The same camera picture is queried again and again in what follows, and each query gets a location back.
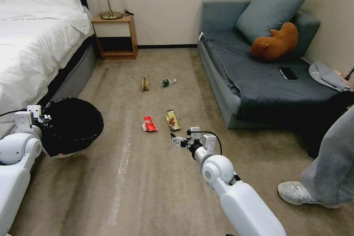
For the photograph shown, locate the wooden nightstand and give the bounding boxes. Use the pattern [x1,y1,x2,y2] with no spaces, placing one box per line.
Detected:
[91,14,139,60]

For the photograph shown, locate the trash bin with black liner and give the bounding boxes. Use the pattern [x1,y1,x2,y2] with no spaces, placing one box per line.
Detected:
[41,97,104,160]

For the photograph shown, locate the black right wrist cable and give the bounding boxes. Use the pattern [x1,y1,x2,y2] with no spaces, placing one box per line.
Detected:
[198,130,223,156]

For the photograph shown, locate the black garment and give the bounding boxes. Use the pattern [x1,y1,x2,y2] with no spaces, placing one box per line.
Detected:
[297,91,354,160]

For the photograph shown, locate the blue-grey sofa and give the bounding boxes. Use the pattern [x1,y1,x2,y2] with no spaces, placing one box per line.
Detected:
[197,0,354,129]

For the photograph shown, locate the person's leg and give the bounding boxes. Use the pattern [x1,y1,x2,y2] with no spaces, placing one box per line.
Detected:
[299,105,354,207]

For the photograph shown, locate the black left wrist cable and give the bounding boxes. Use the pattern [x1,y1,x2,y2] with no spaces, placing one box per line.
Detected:
[0,110,28,118]

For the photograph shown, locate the blue-grey bolster cushion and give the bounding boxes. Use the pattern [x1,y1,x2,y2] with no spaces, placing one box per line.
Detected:
[292,11,322,57]

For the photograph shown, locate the large blue-grey cushion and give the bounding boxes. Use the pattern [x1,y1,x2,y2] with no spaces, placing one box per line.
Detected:
[235,0,309,44]

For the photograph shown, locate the yellow-green snack wrapper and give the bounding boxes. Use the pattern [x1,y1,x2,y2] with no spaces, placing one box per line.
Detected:
[166,110,181,131]

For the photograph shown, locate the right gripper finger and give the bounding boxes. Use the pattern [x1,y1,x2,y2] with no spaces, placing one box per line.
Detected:
[170,138,190,149]
[170,133,189,142]

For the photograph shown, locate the red snack wrapper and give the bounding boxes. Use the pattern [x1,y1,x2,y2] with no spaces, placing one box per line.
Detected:
[141,115,159,132]

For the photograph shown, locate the grey bed base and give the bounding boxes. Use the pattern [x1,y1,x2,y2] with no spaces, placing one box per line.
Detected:
[45,36,98,103]

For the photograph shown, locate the dark grey sofa sheet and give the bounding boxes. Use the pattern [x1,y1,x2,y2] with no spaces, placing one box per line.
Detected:
[205,29,345,122]

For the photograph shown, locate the grey garment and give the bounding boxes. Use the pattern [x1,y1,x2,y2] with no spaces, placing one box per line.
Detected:
[308,61,351,92]

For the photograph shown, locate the crumpled brown paper bag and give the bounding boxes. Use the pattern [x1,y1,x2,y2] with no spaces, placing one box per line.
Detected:
[140,77,152,93]

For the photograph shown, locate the person's hand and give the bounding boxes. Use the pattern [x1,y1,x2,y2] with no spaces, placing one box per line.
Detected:
[335,70,354,90]

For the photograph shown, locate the person's white shoe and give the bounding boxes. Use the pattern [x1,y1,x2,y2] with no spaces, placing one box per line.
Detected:
[277,181,340,210]

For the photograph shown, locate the clear plastic bottle green label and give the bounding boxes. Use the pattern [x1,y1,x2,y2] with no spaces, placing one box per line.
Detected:
[160,78,177,88]

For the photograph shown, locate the black smartphone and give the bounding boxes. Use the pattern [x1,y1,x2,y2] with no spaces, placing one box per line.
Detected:
[278,66,298,81]

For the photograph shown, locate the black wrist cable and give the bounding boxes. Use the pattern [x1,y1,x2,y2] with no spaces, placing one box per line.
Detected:
[198,130,223,156]
[0,110,28,118]

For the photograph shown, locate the brown plush animal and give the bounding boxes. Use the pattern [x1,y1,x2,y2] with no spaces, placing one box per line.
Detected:
[250,22,299,61]

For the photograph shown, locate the white duvet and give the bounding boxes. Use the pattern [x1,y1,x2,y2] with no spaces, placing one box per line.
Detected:
[0,5,95,138]

